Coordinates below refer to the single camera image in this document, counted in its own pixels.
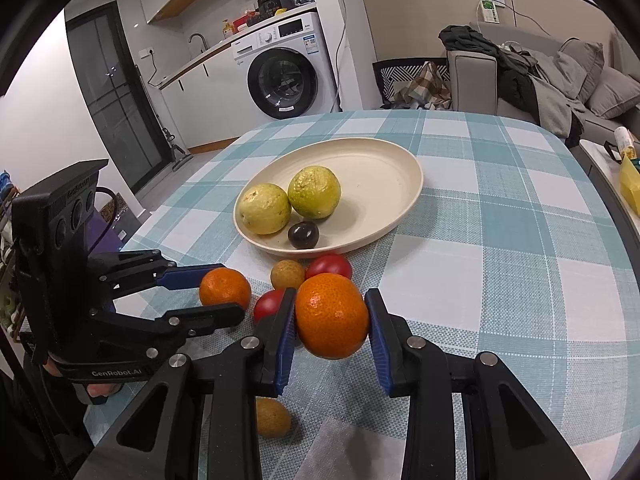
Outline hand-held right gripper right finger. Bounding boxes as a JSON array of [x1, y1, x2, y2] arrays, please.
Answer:
[[364, 287, 593, 480]]

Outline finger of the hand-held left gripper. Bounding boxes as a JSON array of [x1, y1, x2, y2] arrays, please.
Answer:
[[90, 302, 247, 356], [89, 249, 227, 306]]

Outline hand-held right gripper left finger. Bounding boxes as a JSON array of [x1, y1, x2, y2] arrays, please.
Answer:
[[72, 287, 301, 480]]

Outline orange mandarin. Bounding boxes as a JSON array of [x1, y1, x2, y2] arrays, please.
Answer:
[[199, 267, 252, 311], [295, 272, 371, 360]]

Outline red tomato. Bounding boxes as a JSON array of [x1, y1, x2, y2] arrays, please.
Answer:
[[253, 288, 287, 325], [305, 253, 353, 281]]

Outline pale yellow guava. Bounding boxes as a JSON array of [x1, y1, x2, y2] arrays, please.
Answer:
[[236, 183, 292, 236]]

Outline dark purple plum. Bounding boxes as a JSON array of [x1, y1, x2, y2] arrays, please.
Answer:
[[287, 221, 320, 251]]

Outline green-yellow citrus fruit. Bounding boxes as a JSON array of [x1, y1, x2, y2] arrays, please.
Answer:
[[287, 166, 342, 221]]

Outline cream round plate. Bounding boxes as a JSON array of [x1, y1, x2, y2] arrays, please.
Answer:
[[233, 136, 425, 260]]

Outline person's left hand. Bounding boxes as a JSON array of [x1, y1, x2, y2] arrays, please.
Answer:
[[75, 381, 115, 406]]

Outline purple bag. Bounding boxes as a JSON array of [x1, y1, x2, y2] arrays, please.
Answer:
[[87, 205, 141, 256]]

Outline floor mop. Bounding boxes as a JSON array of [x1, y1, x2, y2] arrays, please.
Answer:
[[162, 127, 193, 171]]

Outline teal checked tablecloth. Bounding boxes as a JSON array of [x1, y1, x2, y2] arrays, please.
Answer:
[[82, 109, 636, 480]]

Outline dark glass door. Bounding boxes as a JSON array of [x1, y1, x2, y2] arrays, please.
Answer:
[[65, 1, 171, 193]]

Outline white kitchen base cabinet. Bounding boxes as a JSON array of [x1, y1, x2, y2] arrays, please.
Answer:
[[159, 42, 236, 153]]

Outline white washing machine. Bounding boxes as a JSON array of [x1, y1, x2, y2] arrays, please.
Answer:
[[231, 11, 338, 121]]

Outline plaid cloth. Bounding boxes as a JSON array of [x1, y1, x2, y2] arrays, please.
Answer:
[[382, 61, 453, 111]]

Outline black patterned basket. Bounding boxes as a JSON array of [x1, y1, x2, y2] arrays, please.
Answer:
[[372, 58, 451, 108]]

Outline grey sofa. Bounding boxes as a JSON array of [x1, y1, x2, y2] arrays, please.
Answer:
[[446, 25, 640, 148]]

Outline white side table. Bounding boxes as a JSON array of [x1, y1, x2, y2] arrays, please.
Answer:
[[579, 137, 640, 241]]

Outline black pressure cooker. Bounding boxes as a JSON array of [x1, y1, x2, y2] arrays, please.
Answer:
[[256, 0, 297, 18]]

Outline dark clothes pile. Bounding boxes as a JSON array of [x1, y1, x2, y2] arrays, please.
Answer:
[[438, 25, 586, 136]]

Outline yellow bag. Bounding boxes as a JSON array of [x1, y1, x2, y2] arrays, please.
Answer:
[[619, 155, 640, 203]]

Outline white bottle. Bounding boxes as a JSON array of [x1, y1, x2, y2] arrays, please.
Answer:
[[614, 126, 637, 158]]

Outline grey cushion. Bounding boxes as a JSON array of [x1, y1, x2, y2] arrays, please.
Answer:
[[557, 38, 606, 103], [585, 66, 640, 121]]

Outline black cable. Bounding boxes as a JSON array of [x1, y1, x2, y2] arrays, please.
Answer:
[[327, 25, 348, 113]]

